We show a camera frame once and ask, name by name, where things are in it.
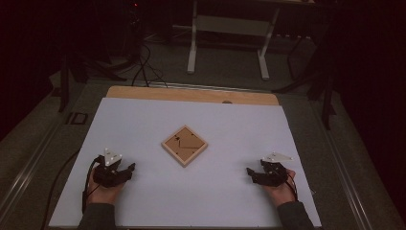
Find white metal table frame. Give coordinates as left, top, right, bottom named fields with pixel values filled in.
left=187, top=0, right=282, bottom=81

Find black floor box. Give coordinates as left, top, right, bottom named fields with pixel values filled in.
left=65, top=111, right=89, bottom=126

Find metal floor strip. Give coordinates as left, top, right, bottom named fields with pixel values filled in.
left=147, top=80, right=273, bottom=94

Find black floor cables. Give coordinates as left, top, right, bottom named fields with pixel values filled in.
left=130, top=42, right=169, bottom=88

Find left hand-held gripper cable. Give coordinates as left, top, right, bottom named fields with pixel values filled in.
left=81, top=157, right=101, bottom=216

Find right hand-held gripper cable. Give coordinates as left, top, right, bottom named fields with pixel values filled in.
left=284, top=173, right=300, bottom=202

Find wooden puzzle box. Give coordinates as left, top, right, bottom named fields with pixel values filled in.
left=161, top=124, right=209, bottom=169

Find person's right hand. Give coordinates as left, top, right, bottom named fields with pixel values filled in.
left=261, top=169, right=298, bottom=208

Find white table mat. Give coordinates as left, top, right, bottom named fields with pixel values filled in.
left=48, top=97, right=322, bottom=229

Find hand-held gripper cable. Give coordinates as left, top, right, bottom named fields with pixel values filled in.
left=284, top=173, right=300, bottom=202
left=81, top=157, right=101, bottom=216

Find black metal stand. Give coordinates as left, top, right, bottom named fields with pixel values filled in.
left=273, top=30, right=339, bottom=130
left=57, top=47, right=127, bottom=113

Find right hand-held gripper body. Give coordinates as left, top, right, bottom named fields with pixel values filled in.
left=255, top=151, right=293, bottom=188

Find black cable beside table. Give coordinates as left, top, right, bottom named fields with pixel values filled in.
left=40, top=149, right=81, bottom=230

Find wooden table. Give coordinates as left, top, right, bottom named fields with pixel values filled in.
left=105, top=84, right=280, bottom=106

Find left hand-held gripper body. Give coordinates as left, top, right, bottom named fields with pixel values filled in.
left=92, top=148, right=128, bottom=189

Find person's left hand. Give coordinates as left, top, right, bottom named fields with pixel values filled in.
left=86, top=165, right=126, bottom=206

